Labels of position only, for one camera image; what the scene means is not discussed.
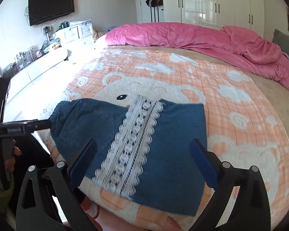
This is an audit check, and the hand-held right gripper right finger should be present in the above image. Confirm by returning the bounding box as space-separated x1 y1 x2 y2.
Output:
189 138 271 231

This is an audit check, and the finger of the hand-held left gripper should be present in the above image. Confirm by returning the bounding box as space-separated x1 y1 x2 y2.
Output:
23 119 53 133

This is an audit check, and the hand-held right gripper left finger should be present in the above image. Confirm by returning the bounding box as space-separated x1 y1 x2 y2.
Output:
16 138 104 231

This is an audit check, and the blue denim pants lace trim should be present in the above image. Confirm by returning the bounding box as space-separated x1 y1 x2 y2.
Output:
49 95 209 216

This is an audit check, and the person's left hand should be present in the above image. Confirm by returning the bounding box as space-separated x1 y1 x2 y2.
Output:
0 144 22 172

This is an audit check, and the person's black trouser leg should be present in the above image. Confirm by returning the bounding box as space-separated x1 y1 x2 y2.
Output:
22 131 61 172

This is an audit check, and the orange printed fleece blanket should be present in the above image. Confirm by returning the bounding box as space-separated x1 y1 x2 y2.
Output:
40 48 289 231

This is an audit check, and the long white desk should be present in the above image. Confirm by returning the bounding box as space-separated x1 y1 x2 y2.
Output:
3 48 71 107

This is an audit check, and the pink cloth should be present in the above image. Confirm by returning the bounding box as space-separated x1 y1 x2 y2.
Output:
81 196 183 231

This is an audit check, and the desk clutter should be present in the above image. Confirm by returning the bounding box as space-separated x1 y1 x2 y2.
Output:
0 25 62 79

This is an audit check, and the white drawer box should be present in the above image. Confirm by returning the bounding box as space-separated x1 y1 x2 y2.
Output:
62 21 95 45

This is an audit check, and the yellow patterned cloth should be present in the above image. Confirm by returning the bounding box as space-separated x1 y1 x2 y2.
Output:
92 29 104 42

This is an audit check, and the pink duvet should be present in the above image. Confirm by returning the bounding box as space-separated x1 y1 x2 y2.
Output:
105 22 289 90

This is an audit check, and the grey padded headboard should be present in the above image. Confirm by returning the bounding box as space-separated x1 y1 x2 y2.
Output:
272 28 289 79

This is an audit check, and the white door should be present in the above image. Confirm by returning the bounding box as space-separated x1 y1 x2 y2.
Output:
134 0 165 25

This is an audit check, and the white wardrobe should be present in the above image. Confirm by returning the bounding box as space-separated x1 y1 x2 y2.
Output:
179 0 266 39

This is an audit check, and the black wall television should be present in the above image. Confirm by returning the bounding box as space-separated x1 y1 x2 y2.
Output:
28 0 75 26

